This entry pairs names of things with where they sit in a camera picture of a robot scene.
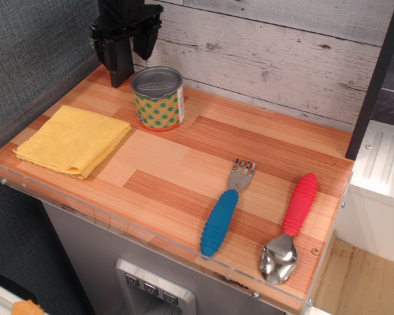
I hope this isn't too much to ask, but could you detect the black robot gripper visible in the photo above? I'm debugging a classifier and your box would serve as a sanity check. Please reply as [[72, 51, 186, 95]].
[[91, 0, 164, 72]]

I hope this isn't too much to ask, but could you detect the green orange patterned tin can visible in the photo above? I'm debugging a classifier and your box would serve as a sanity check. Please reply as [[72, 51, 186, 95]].
[[131, 66, 185, 131]]

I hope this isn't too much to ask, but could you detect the folded yellow cloth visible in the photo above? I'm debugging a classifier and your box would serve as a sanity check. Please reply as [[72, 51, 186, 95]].
[[14, 105, 131, 179]]

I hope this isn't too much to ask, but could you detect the grey toy fridge cabinet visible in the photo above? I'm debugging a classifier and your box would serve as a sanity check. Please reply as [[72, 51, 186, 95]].
[[44, 203, 282, 314]]

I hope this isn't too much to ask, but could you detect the silver toy fridge dispenser panel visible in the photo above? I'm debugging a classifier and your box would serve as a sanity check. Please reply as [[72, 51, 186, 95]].
[[116, 259, 197, 314]]

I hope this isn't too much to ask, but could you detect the orange object at corner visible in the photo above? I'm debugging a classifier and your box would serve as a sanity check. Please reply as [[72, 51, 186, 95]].
[[11, 300, 45, 315]]

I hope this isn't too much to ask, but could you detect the white toy sink unit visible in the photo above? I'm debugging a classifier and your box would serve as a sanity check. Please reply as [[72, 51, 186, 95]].
[[334, 47, 394, 267]]

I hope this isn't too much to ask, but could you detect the blue handled metal fork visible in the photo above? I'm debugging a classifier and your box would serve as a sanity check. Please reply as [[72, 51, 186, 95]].
[[200, 158, 256, 257]]

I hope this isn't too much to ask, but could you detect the red handled metal spoon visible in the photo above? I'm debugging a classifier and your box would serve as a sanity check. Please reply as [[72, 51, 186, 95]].
[[260, 173, 318, 285]]

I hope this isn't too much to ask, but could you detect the dark right shelf post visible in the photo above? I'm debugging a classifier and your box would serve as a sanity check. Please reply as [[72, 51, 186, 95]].
[[345, 11, 394, 161]]

